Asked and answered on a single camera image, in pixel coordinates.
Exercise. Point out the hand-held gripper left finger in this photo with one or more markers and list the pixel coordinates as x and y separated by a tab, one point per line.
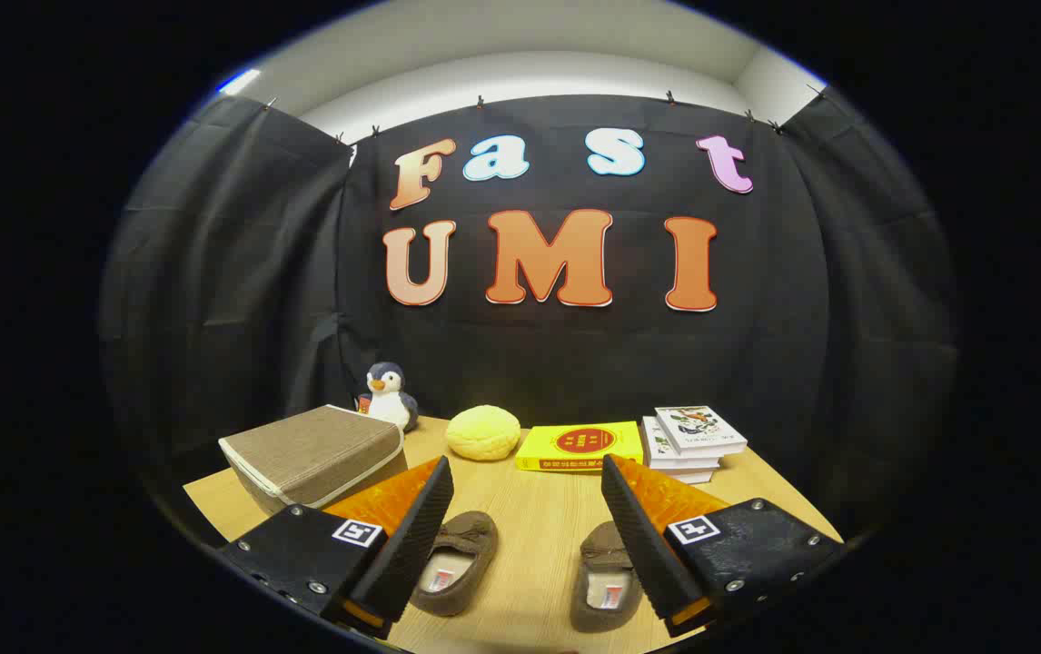
411	545

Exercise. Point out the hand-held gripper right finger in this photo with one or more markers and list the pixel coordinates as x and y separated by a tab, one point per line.
648	545

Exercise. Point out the brown fuzzy slipper shoe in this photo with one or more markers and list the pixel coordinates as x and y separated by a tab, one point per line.
470	536
595	559

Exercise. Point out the beige fabric storage box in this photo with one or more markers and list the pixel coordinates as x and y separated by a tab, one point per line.
312	454

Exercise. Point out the brown-spined book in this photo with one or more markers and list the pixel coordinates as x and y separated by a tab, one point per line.
689	476

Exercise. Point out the yellow book with red circle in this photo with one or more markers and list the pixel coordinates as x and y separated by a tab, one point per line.
579	445

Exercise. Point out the white illustrated book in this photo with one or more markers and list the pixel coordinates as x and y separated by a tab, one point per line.
700	429

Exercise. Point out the yellow bun plush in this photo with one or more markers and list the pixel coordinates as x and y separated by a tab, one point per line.
482	431

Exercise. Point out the penguin plush toy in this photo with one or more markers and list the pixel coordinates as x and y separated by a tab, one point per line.
389	406

